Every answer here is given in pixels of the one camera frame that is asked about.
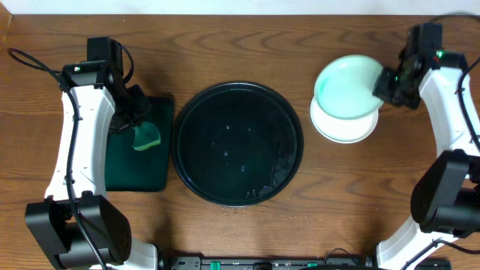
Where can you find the light green plate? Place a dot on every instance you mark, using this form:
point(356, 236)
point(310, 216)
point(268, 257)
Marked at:
point(344, 88)

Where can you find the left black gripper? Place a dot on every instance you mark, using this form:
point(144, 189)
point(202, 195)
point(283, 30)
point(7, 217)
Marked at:
point(136, 109)

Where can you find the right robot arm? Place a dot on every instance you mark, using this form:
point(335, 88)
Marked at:
point(442, 210)

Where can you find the rectangular dark green tray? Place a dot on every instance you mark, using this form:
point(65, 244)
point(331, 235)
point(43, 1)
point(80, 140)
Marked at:
point(128, 169)

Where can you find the white plate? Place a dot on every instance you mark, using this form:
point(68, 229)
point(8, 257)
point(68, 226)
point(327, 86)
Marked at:
point(340, 130)

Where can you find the round black tray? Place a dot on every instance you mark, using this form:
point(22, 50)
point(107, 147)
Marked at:
point(237, 144)

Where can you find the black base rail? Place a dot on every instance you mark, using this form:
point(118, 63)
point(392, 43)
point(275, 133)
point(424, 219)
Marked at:
point(197, 263)

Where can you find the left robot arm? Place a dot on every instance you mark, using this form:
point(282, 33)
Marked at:
point(75, 225)

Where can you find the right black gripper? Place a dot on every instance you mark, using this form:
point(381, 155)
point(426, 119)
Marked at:
point(381, 90)

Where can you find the green sponge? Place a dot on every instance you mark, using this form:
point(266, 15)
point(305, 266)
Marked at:
point(146, 135)

